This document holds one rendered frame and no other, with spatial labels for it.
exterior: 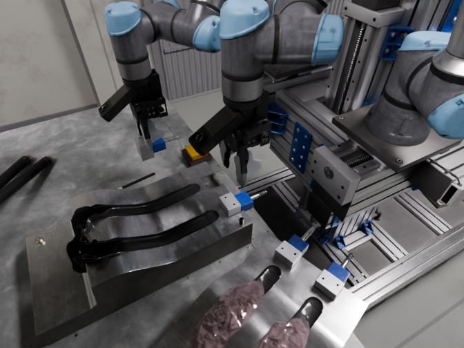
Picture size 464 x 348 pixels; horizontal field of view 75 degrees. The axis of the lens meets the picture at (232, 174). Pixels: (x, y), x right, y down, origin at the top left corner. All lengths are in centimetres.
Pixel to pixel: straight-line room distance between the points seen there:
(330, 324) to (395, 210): 124
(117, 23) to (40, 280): 58
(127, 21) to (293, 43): 37
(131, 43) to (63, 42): 194
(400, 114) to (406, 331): 119
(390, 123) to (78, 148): 100
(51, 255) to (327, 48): 73
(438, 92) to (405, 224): 124
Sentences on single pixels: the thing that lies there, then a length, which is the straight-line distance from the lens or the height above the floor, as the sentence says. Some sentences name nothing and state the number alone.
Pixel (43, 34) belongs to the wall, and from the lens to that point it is 265.
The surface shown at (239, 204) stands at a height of 92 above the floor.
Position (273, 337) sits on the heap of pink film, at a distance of 61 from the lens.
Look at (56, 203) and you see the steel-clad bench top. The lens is 105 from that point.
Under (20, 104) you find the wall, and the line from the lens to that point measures 286.
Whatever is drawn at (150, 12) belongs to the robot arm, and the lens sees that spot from 79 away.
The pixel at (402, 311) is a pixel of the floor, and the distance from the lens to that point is 180.
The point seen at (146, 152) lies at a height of 93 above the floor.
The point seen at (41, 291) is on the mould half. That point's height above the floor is 86.
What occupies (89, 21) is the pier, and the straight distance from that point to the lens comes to 249.
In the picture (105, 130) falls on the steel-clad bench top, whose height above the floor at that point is 80.
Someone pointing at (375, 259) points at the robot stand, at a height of 21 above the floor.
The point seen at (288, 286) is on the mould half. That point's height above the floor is 85.
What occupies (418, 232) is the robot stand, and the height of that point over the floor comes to 21.
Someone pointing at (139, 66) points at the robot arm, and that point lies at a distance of 77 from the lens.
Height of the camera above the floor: 150
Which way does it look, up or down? 45 degrees down
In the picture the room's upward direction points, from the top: straight up
